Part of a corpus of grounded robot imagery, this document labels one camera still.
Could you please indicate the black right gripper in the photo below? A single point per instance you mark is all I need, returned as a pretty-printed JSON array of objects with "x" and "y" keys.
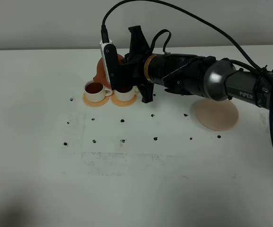
[{"x": 133, "y": 67}]

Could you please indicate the brown clay teapot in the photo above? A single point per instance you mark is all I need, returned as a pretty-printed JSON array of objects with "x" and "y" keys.
[{"x": 100, "y": 76}]

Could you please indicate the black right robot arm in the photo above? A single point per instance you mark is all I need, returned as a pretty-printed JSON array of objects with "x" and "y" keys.
[{"x": 188, "y": 74}]

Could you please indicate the beige round teapot saucer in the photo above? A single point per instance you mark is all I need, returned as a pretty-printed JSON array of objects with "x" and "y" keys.
[{"x": 215, "y": 115}]

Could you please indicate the right white teacup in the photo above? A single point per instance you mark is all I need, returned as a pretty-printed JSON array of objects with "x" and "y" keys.
[{"x": 125, "y": 94}]

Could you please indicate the white teacup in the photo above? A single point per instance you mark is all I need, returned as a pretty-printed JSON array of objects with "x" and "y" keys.
[
  {"x": 125, "y": 94},
  {"x": 96, "y": 92}
]

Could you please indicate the right orange coaster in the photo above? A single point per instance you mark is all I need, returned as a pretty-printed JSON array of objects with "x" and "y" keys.
[{"x": 119, "y": 103}]

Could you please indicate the orange coaster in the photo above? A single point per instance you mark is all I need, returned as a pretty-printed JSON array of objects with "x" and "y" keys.
[
  {"x": 95, "y": 100},
  {"x": 119, "y": 103}
]

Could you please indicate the left white teacup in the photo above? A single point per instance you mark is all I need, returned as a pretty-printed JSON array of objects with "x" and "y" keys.
[{"x": 96, "y": 92}]

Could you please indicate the left orange coaster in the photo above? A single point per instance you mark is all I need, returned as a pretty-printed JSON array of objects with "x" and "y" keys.
[{"x": 95, "y": 100}]

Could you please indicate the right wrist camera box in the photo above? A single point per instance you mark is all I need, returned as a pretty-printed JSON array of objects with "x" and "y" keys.
[{"x": 116, "y": 71}]

